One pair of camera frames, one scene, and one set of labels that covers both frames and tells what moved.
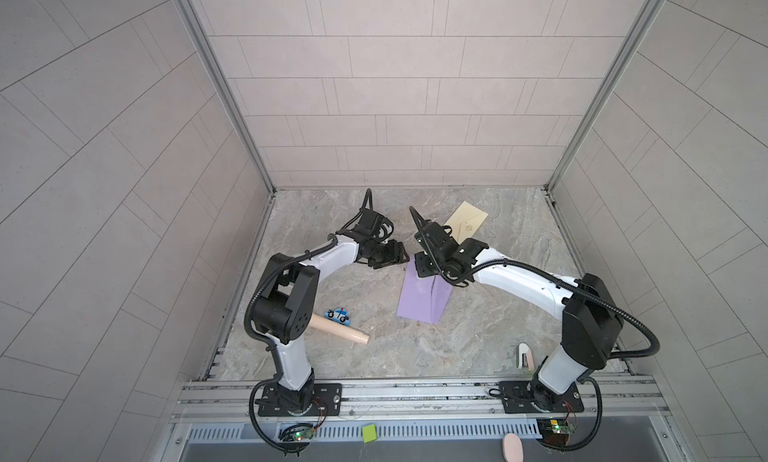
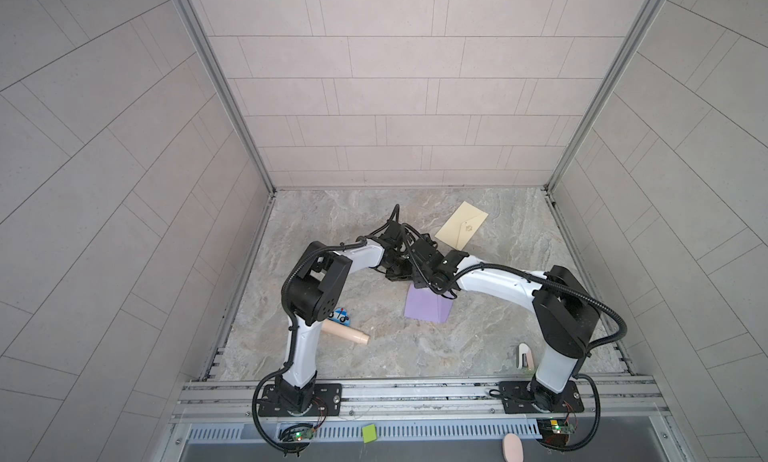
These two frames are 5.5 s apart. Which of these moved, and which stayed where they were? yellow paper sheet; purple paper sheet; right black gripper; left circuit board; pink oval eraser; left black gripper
Moved: left black gripper; right black gripper
Stayed: left circuit board; yellow paper sheet; purple paper sheet; pink oval eraser
